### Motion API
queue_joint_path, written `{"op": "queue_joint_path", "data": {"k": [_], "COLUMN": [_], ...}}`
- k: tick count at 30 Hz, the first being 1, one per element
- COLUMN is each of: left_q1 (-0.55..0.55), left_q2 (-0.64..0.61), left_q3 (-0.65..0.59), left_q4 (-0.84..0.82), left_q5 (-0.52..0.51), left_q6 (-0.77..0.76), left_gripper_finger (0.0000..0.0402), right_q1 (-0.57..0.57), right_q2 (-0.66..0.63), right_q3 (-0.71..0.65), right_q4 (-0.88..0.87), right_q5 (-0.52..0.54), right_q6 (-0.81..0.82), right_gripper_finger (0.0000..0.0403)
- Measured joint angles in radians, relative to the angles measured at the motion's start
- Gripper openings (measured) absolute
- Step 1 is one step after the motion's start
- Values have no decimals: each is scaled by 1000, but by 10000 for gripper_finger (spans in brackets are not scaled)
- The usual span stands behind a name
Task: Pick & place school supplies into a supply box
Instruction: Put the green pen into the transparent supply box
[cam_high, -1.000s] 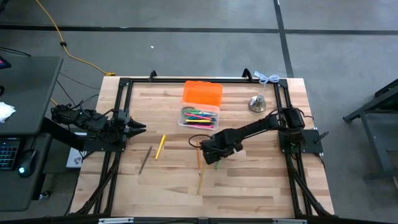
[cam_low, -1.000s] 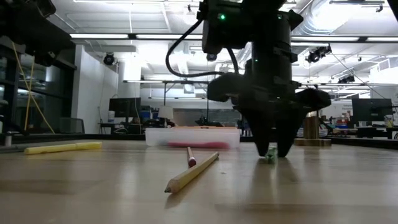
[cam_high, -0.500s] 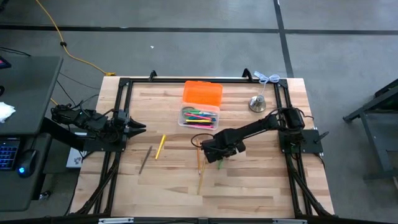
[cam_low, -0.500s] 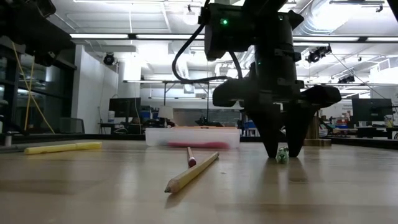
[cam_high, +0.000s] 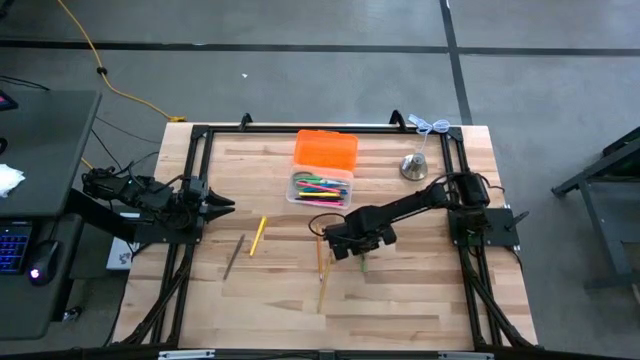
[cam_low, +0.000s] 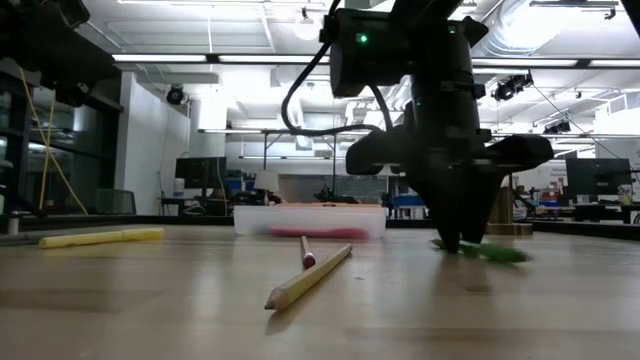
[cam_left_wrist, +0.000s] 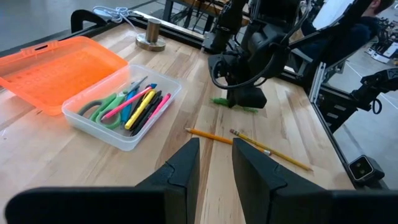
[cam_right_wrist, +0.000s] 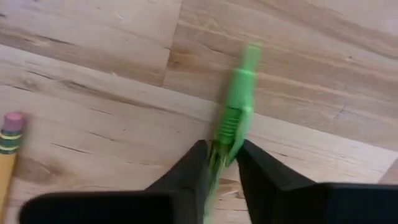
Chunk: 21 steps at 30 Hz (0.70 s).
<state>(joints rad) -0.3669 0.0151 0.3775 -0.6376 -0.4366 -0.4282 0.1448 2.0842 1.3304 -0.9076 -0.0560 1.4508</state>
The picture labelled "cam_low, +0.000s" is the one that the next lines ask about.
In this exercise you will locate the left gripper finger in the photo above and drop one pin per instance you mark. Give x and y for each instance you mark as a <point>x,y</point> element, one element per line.
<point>80,62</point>

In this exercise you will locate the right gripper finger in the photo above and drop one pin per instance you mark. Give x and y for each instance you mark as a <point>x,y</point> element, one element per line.
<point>440,205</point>
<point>480,205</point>

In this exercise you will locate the green pen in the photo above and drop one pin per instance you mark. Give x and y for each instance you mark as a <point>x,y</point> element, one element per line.
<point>500,252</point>

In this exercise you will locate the pink highlighter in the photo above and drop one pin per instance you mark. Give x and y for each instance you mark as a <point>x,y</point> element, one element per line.
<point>320,233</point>

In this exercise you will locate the orange pencil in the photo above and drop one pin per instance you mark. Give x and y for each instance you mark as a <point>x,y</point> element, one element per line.
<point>307,259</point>

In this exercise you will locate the yellow wooden pencil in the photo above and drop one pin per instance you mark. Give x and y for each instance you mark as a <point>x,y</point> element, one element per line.
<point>307,280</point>

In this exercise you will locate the bright yellow clip pen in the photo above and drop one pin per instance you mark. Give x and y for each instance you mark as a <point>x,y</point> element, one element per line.
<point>100,238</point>

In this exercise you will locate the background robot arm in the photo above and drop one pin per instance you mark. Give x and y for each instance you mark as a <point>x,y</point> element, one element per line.
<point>335,195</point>

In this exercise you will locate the clear plastic supply box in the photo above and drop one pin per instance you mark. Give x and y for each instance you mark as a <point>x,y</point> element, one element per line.
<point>250,220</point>

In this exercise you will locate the blue storage bin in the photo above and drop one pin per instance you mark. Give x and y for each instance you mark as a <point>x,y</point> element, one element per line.
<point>407,200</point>

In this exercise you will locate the black ceiling spotlight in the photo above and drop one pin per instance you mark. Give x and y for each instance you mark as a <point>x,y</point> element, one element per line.
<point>175,95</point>
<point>557,128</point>

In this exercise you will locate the black monitor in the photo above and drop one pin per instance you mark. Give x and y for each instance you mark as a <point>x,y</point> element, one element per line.
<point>597,175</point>
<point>200,172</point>

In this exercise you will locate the gray mesh chair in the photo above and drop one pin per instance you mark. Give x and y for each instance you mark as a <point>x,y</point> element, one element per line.
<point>115,202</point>

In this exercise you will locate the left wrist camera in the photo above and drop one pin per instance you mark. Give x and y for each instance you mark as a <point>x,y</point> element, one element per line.
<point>70,12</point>

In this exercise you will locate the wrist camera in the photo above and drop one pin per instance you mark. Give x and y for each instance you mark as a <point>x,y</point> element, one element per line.
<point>70,12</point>
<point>370,55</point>

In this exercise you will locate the black ceiling camera rig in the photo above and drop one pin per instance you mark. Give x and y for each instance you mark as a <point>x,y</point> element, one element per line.
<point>510,89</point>

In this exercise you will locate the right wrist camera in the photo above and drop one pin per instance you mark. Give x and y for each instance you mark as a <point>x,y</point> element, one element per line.
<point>370,55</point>

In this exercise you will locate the silver ventilation duct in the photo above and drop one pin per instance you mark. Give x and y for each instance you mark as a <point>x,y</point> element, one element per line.
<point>520,30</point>

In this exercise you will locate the background station frame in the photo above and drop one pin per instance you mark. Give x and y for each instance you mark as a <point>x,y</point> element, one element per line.
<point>265,150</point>

